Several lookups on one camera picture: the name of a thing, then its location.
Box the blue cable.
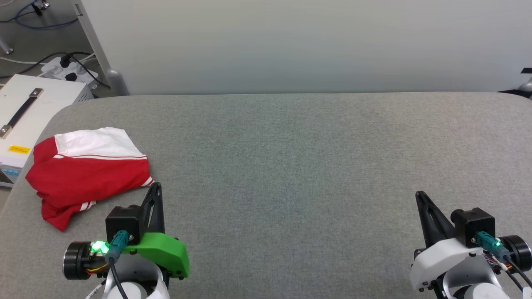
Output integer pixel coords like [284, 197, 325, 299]
[0, 0, 79, 29]

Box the thin white cable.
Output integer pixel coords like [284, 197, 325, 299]
[0, 56, 48, 67]

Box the left camera cable teal plug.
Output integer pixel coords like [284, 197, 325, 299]
[104, 230, 130, 299]

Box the camera cable teal plug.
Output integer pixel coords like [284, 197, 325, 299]
[475, 231, 532, 289]
[104, 230, 130, 299]

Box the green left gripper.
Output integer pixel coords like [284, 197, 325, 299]
[62, 183, 190, 279]

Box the right camera cable teal plug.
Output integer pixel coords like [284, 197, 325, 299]
[475, 231, 532, 289]

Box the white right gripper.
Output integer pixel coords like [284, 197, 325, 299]
[409, 191, 532, 291]

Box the black power cable with plug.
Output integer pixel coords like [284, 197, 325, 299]
[65, 54, 112, 89]
[0, 51, 96, 79]

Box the grey fabric sofa cushion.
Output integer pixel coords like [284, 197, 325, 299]
[0, 92, 532, 299]

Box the white power supply box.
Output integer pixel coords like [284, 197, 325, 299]
[0, 74, 94, 189]

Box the red white basketball jersey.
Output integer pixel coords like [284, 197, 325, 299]
[25, 127, 155, 232]

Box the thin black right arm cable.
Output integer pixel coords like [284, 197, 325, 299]
[501, 266, 525, 292]

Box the white partition screen with post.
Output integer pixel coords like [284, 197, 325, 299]
[74, 0, 532, 97]

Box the white power strip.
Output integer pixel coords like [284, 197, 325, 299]
[40, 56, 99, 91]

